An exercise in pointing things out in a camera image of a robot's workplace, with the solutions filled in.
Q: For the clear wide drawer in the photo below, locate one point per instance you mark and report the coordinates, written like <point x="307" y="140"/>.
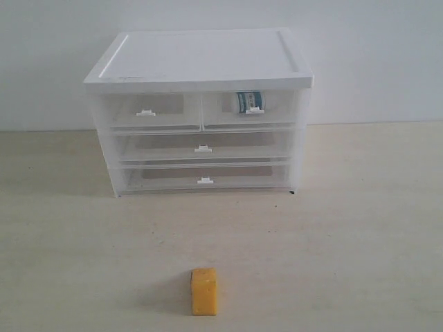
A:
<point x="262" y="144"/>
<point x="274" y="175"/>

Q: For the yellow sponge block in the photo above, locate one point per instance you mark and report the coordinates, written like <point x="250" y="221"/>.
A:
<point x="204" y="292"/>

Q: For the clear bottom wide drawer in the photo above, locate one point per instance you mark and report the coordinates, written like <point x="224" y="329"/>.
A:
<point x="274" y="175"/>

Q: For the white plastic drawer cabinet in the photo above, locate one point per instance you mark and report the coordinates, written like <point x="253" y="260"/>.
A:
<point x="195" y="62"/>

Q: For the teal bottle with white cap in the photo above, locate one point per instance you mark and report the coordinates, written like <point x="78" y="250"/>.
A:
<point x="253" y="102"/>

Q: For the clear middle wide drawer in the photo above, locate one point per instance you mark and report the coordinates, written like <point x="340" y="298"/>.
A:
<point x="262" y="144"/>

